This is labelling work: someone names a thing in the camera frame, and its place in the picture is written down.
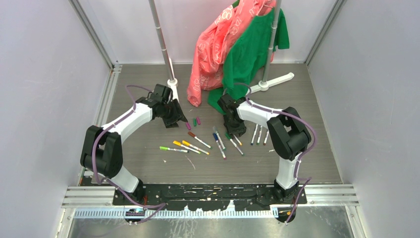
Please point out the left clothes rack pole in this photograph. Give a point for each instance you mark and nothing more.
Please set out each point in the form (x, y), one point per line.
(172, 82)

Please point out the dark green capped marker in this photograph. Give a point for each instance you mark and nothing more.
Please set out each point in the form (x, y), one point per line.
(259, 135)

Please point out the magenta capped marker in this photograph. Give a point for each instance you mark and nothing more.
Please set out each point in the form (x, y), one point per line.
(266, 137)

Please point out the blue capped marker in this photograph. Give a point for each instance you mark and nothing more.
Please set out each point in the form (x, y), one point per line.
(219, 146)

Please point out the perforated metal rail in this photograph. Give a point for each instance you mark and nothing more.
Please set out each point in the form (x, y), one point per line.
(137, 213)

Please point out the clothes rack pole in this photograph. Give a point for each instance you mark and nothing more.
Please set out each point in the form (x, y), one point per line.
(172, 82)
(265, 84)

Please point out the green t-shirt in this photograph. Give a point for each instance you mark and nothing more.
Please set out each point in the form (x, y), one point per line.
(244, 59)

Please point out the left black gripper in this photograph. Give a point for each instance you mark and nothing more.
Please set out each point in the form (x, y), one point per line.
(177, 115)

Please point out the light green capped marker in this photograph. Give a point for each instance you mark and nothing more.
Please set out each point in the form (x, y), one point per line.
(173, 149)

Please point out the brown capped marker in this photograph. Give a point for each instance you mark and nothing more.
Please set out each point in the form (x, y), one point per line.
(199, 140)

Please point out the clear capped green marker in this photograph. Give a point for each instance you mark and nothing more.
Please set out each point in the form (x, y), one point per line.
(219, 137)

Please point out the yellow capped marker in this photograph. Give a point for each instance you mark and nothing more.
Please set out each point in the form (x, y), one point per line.
(195, 147)

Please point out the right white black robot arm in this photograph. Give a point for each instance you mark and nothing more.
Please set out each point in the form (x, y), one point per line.
(289, 134)

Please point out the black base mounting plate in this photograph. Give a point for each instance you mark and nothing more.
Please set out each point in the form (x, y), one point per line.
(217, 198)

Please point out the orange capped marker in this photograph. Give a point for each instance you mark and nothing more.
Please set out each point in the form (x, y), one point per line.
(186, 147)

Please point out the right clothes rack pole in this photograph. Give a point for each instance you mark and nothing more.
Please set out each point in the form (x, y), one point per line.
(265, 84)

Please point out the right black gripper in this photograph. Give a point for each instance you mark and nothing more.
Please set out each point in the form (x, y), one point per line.
(241, 130)

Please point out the pink patterned garment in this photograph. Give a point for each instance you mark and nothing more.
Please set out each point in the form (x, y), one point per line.
(215, 42)

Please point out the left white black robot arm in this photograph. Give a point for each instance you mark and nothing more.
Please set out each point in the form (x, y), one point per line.
(102, 150)

